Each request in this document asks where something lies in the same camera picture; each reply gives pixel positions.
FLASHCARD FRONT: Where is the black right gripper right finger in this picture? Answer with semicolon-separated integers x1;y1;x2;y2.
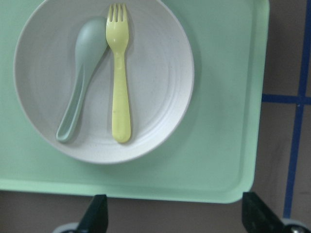
242;192;285;233

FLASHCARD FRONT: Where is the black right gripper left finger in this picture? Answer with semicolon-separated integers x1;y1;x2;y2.
76;195;108;233

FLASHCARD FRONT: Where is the light green plastic tray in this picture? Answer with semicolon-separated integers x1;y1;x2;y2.
0;0;270;203

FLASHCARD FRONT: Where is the yellow plastic fork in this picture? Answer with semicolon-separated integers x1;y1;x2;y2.
106;3;131;143

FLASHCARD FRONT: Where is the pale green plastic spoon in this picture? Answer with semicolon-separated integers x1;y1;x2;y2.
55;17;107;143

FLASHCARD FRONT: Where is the white round plate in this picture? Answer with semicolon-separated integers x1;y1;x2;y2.
14;0;194;164

